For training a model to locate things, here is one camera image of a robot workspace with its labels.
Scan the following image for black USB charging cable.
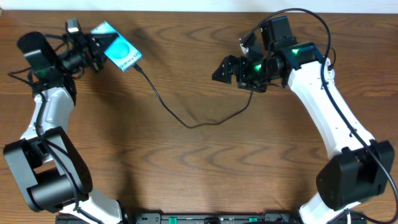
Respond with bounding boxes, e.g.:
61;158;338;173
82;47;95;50
132;46;337;129

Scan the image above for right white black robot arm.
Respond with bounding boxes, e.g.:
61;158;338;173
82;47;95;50
212;11;397;223

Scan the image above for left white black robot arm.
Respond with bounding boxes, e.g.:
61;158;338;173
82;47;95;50
3;28;129;223

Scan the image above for white USB charger plug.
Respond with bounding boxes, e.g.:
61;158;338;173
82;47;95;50
324;58;335;80

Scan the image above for blue screen Galaxy smartphone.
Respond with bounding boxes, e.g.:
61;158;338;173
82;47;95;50
91;21;142;72

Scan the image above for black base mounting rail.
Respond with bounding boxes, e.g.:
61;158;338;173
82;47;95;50
134;211;368;224

